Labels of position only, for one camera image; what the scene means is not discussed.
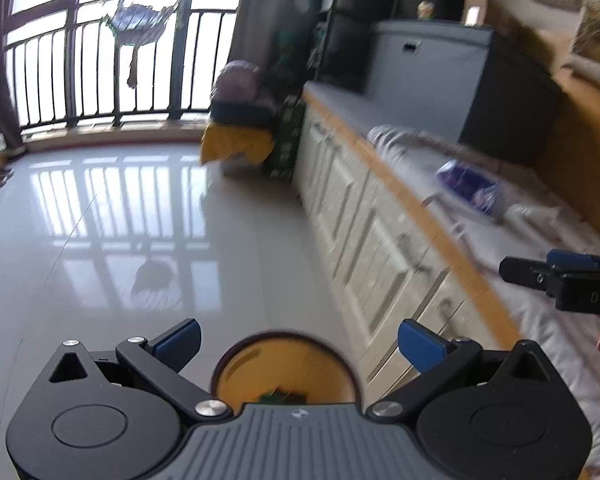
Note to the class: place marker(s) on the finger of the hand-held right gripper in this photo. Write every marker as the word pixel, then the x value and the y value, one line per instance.
pixel 575 259
pixel 580 292

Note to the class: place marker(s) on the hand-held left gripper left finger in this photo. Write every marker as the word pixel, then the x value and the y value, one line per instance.
pixel 180 342

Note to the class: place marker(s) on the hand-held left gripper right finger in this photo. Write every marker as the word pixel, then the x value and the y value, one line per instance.
pixel 422 345

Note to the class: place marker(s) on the yellow round waste bin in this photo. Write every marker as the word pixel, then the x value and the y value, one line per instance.
pixel 250 370

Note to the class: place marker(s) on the white plastic bag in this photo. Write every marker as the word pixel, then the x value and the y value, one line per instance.
pixel 535 216

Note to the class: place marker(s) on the white bed base cabinets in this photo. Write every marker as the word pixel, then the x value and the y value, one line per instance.
pixel 380 250

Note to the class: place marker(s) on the green wrapper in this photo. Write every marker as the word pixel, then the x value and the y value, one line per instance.
pixel 282 396

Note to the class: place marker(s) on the purple blue snack bag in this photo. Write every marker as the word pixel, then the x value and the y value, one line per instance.
pixel 472 187

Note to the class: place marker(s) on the yellow cloth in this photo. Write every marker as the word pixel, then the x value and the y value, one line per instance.
pixel 230 142

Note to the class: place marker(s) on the green carton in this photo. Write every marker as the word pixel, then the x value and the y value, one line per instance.
pixel 285 140

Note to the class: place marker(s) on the grey storage box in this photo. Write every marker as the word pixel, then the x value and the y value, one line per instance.
pixel 430 75

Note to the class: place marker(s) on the grey mattress pad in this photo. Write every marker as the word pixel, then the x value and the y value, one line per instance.
pixel 340 105

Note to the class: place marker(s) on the pink bundle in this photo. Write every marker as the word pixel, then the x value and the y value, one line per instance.
pixel 237 85

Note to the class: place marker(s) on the brown cardboard box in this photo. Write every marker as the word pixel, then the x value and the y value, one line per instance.
pixel 477 10

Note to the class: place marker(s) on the black balcony railing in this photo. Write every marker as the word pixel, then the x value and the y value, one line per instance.
pixel 71 85

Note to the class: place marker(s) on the black round box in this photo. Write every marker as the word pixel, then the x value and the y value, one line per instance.
pixel 425 0

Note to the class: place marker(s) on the brown curtain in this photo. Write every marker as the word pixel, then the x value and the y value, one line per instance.
pixel 2 85

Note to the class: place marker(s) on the black drawer cabinet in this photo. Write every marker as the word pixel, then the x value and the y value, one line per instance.
pixel 355 25

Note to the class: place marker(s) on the beige curtain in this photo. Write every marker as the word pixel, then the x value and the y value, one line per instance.
pixel 265 10

